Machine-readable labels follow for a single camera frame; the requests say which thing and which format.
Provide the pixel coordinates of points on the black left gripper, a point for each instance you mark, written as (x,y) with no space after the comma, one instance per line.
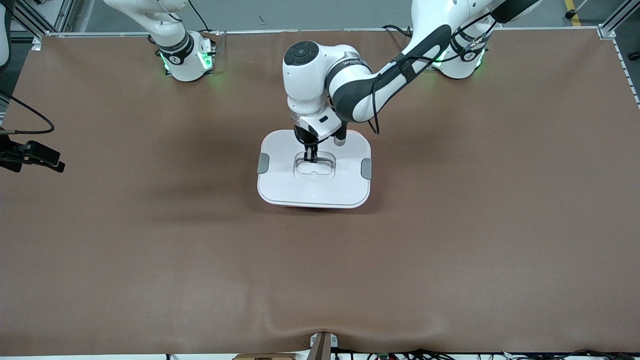
(302,135)

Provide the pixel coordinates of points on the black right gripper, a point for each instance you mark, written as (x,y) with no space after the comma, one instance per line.
(10,152)

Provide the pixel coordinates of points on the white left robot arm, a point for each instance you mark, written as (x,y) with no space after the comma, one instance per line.
(310,75)

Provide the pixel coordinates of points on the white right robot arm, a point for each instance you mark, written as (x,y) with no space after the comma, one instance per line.
(185,65)

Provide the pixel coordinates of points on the grey box latch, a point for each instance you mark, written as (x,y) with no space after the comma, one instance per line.
(263,163)
(366,169)

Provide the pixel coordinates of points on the white plastic box base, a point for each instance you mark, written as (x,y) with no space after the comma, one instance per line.
(320,206)

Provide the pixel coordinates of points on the metal base connector plate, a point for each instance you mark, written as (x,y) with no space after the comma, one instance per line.
(207,55)

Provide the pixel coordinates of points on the brown table mat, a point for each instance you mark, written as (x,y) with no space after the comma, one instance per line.
(450,250)

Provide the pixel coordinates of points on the aluminium table edge rail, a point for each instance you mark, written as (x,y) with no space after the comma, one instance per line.
(260,31)

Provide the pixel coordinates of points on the aluminium frame strut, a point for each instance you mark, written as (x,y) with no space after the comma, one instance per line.
(612,22)
(35,20)

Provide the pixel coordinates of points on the camera mount post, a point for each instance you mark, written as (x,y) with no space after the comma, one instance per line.
(320,347)

